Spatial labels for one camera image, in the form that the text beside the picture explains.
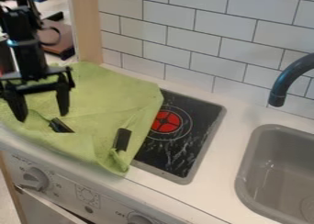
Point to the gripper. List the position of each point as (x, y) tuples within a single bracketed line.
[(30, 65)]

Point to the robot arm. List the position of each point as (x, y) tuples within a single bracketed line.
[(18, 25)]

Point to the green cloth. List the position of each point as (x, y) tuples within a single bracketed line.
[(106, 111)]

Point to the toy stove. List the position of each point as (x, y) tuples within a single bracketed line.
[(180, 136)]

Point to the toy sink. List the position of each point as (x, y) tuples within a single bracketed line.
[(278, 175)]

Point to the tap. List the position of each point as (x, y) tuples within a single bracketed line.
[(288, 80)]

